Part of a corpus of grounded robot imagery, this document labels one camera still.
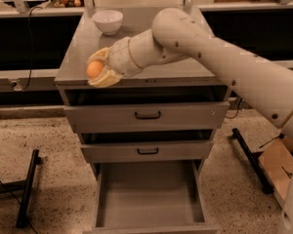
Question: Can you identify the grey bottom drawer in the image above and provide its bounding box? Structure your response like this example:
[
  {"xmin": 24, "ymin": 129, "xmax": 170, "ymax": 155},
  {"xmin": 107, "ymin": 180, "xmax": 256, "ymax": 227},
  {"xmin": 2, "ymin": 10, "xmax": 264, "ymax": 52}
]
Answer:
[{"xmin": 83, "ymin": 160, "xmax": 218, "ymax": 234}]

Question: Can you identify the cardboard box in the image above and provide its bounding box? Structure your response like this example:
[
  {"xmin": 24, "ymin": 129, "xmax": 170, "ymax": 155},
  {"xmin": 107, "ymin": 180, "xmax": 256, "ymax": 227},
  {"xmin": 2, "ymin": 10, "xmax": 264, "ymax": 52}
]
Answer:
[{"xmin": 259, "ymin": 136, "xmax": 293, "ymax": 206}]

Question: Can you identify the grey drawer cabinet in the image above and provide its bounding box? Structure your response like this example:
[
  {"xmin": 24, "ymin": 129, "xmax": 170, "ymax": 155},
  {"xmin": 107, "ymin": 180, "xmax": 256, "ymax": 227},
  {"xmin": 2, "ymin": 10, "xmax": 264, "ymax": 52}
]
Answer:
[{"xmin": 56, "ymin": 8, "xmax": 229, "ymax": 175}]

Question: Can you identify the grey middle drawer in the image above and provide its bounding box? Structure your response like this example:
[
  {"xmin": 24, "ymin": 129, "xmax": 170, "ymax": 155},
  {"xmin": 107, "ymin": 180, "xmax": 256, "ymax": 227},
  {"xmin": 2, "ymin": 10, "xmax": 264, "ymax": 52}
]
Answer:
[{"xmin": 81, "ymin": 133, "xmax": 213, "ymax": 163}]

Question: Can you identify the black middle drawer handle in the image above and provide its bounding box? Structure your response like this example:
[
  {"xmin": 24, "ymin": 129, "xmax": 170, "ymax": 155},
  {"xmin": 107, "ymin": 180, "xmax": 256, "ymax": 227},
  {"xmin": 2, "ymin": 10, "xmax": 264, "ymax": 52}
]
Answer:
[{"xmin": 137, "ymin": 147, "xmax": 159, "ymax": 155}]

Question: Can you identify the grey top drawer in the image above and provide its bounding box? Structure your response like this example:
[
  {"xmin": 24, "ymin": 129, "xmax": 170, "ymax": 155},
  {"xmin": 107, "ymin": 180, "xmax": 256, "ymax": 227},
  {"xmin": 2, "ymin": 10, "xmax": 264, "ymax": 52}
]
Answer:
[{"xmin": 64, "ymin": 94, "xmax": 229, "ymax": 133}]

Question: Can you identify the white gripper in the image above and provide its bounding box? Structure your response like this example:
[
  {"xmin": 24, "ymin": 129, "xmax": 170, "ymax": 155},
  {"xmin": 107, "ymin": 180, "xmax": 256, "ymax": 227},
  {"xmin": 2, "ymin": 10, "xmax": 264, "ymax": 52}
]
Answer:
[{"xmin": 87, "ymin": 37, "xmax": 142, "ymax": 88}]

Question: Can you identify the orange fruit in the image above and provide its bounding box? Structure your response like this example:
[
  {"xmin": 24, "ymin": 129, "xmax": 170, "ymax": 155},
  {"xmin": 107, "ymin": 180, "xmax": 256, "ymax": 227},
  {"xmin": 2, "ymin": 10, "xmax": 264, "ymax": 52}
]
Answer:
[{"xmin": 87, "ymin": 60, "xmax": 104, "ymax": 78}]

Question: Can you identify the black stand leg right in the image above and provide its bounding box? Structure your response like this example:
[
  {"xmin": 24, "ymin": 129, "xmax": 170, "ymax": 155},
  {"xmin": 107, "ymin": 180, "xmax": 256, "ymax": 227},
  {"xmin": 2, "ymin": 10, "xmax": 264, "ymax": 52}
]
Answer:
[{"xmin": 232, "ymin": 128, "xmax": 273, "ymax": 195}]

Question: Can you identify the black top drawer handle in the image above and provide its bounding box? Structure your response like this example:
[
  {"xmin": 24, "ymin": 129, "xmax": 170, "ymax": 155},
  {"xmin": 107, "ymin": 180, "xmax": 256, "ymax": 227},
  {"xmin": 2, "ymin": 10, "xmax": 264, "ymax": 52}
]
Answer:
[{"xmin": 134, "ymin": 111, "xmax": 161, "ymax": 120}]

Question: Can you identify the black drawer handle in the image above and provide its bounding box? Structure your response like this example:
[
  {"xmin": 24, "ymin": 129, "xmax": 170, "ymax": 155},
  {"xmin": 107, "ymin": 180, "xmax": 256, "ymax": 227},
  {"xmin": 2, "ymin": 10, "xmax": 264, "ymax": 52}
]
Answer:
[
  {"xmin": 137, "ymin": 147, "xmax": 159, "ymax": 155},
  {"xmin": 134, "ymin": 111, "xmax": 161, "ymax": 120}
]

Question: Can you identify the black cable right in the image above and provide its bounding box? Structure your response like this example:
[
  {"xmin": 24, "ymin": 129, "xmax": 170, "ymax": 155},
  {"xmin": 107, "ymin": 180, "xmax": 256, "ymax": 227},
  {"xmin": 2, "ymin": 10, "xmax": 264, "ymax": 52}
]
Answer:
[{"xmin": 225, "ymin": 97, "xmax": 244, "ymax": 120}]

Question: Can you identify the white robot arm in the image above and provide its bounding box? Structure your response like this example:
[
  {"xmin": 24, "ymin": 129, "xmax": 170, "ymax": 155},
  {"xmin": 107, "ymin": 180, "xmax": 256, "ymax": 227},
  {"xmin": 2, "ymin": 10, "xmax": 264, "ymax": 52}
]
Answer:
[{"xmin": 86, "ymin": 8, "xmax": 293, "ymax": 139}]

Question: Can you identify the black stand leg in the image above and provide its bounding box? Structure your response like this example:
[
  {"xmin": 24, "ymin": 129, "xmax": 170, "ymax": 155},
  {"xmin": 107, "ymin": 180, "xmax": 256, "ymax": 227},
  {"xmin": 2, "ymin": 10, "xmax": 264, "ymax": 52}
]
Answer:
[
  {"xmin": 0, "ymin": 149, "xmax": 42, "ymax": 228},
  {"xmin": 232, "ymin": 128, "xmax": 273, "ymax": 195}
]

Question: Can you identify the black stand leg left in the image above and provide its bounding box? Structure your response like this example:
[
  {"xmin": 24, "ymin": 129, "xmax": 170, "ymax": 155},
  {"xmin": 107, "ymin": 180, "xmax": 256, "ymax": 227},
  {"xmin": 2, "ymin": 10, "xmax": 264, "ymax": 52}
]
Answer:
[{"xmin": 0, "ymin": 149, "xmax": 42, "ymax": 228}]

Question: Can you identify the grey drawer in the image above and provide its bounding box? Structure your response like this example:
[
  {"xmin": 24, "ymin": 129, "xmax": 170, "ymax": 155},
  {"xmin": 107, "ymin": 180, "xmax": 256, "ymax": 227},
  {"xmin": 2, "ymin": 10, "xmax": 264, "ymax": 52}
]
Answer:
[
  {"xmin": 64, "ymin": 94, "xmax": 229, "ymax": 133},
  {"xmin": 81, "ymin": 133, "xmax": 213, "ymax": 163},
  {"xmin": 83, "ymin": 160, "xmax": 218, "ymax": 234}
]

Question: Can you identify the black floor cable left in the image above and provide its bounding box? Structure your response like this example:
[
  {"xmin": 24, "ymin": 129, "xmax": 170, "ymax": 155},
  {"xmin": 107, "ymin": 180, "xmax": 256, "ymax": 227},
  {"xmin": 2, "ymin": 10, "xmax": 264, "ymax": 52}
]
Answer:
[{"xmin": 0, "ymin": 151, "xmax": 40, "ymax": 234}]

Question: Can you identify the white bowl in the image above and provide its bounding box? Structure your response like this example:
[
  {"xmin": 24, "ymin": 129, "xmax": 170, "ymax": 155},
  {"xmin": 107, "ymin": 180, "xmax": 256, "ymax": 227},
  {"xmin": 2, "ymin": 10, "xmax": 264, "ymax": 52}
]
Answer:
[{"xmin": 92, "ymin": 10, "xmax": 123, "ymax": 35}]

